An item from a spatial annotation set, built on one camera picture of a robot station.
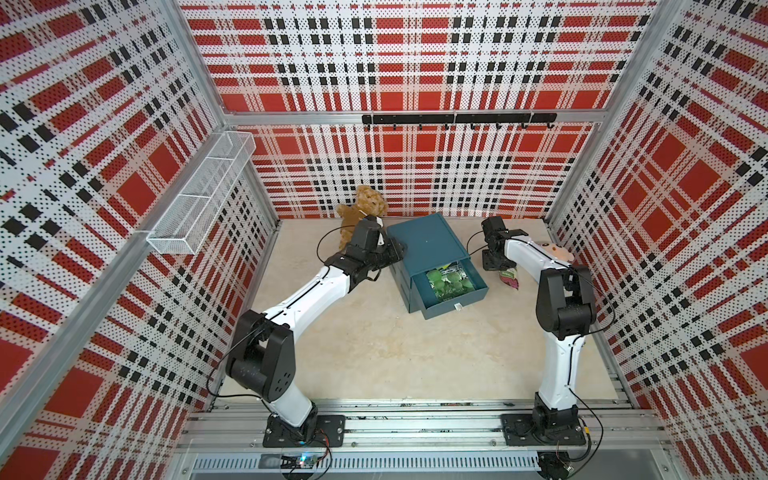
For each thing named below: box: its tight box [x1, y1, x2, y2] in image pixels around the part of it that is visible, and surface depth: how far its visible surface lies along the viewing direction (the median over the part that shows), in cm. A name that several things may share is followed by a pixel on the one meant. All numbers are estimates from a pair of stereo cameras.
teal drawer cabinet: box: [386, 212, 488, 303], surface depth 87 cm
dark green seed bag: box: [426, 261, 475, 302], surface depth 86 cm
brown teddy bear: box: [336, 185, 389, 250], surface depth 113 cm
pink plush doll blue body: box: [540, 243, 574, 262], surface depth 103 cm
